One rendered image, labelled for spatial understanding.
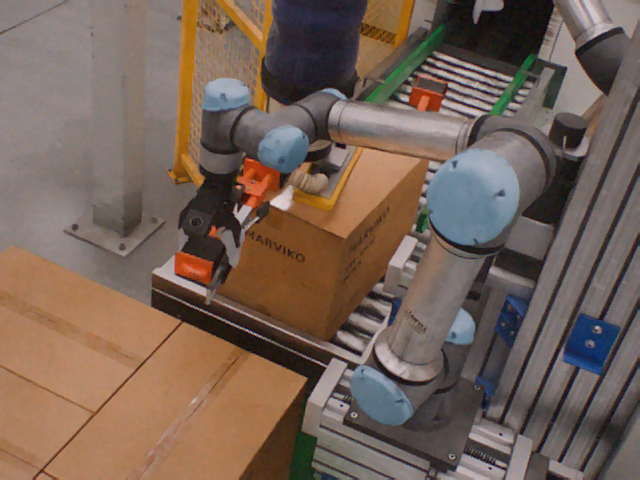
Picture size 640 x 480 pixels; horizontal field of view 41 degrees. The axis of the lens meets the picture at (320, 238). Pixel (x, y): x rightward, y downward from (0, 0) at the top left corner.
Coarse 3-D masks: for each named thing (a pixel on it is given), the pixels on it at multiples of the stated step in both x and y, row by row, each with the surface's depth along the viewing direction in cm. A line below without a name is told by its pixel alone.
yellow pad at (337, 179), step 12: (336, 144) 216; (348, 156) 216; (312, 168) 210; (324, 168) 205; (348, 168) 212; (336, 180) 206; (300, 192) 201; (324, 192) 201; (336, 192) 203; (312, 204) 200; (324, 204) 199
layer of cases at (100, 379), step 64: (0, 256) 251; (0, 320) 231; (64, 320) 234; (128, 320) 238; (0, 384) 214; (64, 384) 217; (128, 384) 220; (192, 384) 223; (256, 384) 226; (0, 448) 199; (64, 448) 202; (128, 448) 204; (192, 448) 207; (256, 448) 210
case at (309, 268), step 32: (384, 160) 248; (416, 160) 251; (288, 192) 228; (352, 192) 233; (384, 192) 235; (416, 192) 264; (256, 224) 228; (288, 224) 222; (320, 224) 219; (352, 224) 221; (384, 224) 245; (256, 256) 234; (288, 256) 228; (320, 256) 222; (352, 256) 228; (384, 256) 261; (224, 288) 247; (256, 288) 240; (288, 288) 234; (320, 288) 228; (352, 288) 242; (288, 320) 240; (320, 320) 234
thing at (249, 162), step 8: (248, 160) 183; (256, 160) 185; (248, 168) 184; (256, 168) 183; (264, 168) 183; (240, 176) 187; (256, 176) 185; (264, 176) 184; (280, 176) 184; (288, 176) 188; (272, 184) 185; (280, 184) 185
